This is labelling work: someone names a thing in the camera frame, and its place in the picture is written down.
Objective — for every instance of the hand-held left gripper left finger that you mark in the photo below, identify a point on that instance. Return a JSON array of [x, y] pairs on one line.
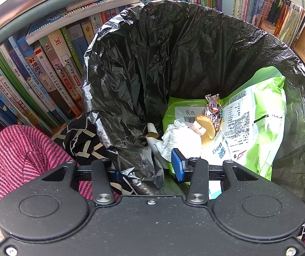
[[102, 177]]

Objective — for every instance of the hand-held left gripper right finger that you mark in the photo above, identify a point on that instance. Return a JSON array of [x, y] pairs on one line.
[[177, 165]]

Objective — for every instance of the white tissue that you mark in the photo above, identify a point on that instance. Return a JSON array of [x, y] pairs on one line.
[[184, 141]]

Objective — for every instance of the white bag with blue print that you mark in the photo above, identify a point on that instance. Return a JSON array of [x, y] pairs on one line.
[[215, 149]]

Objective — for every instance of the white paper cone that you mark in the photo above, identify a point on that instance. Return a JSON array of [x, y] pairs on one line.
[[151, 133]]

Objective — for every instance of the orange peel piece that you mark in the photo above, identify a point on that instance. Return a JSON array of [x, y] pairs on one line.
[[208, 130]]

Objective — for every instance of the silver foil wrapper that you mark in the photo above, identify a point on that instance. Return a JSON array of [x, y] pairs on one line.
[[213, 110]]

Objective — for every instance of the green snack bag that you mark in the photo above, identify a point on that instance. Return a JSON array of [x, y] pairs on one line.
[[267, 138]]

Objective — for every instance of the black trash bag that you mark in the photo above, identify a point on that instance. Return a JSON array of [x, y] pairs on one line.
[[155, 58]]

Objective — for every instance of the row of standing books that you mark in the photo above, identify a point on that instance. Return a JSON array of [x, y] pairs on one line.
[[48, 66]]

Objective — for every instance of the stack of lying books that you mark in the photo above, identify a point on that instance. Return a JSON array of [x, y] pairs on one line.
[[51, 12]]

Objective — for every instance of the pink striped garment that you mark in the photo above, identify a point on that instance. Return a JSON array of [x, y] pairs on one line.
[[14, 152]]

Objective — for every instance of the blue dotted spiral notebook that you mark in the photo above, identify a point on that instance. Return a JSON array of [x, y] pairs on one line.
[[62, 25]]

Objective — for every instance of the white plastic jar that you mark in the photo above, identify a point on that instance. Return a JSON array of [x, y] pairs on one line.
[[267, 28]]

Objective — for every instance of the pale spiral notebook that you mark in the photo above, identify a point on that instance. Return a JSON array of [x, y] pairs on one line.
[[99, 0]]

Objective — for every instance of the row of thin magazines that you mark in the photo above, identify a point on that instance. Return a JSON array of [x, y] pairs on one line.
[[291, 18]]

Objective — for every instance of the silver hardcover book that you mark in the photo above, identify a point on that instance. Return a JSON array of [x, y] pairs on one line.
[[24, 5]]

